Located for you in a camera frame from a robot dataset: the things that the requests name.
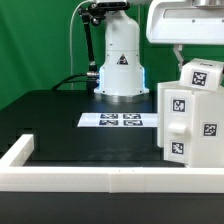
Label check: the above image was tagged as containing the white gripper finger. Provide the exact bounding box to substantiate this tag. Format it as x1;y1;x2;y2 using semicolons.
173;44;184;70

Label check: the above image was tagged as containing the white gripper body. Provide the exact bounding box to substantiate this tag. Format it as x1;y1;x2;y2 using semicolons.
146;0;224;45

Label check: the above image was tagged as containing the small white cabinet block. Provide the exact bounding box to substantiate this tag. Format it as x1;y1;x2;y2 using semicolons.
179;58;224;92

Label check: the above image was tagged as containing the white door panel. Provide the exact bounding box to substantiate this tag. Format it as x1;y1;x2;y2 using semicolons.
188;92;224;168
164;89;195;164

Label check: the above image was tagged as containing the white cabinet box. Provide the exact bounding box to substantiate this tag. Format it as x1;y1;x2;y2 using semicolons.
156;81;224;169

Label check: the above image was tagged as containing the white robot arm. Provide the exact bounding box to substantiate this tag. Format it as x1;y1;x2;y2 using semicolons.
93;0;224;102

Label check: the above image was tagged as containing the black cable bundle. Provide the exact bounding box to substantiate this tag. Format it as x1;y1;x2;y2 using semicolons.
51;73;100;91

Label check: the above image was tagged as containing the white cable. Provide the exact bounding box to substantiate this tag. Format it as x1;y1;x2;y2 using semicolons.
68;0;93;91

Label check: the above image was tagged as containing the white marker base plate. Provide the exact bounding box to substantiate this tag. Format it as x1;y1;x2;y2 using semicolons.
78;113;157;128

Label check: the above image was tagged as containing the white U-shaped frame fence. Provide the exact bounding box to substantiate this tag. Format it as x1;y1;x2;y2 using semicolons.
0;134;224;193

